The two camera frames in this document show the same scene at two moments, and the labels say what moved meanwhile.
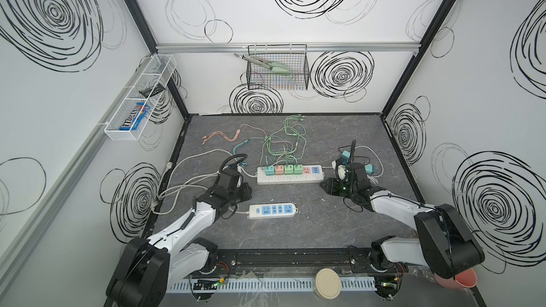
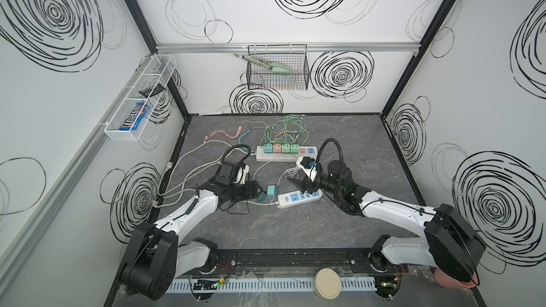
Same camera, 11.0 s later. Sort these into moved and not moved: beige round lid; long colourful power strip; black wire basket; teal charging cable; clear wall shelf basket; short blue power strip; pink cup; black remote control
Moved: teal charging cable; short blue power strip; long colourful power strip
Not moved: black wire basket; clear wall shelf basket; beige round lid; black remote control; pink cup
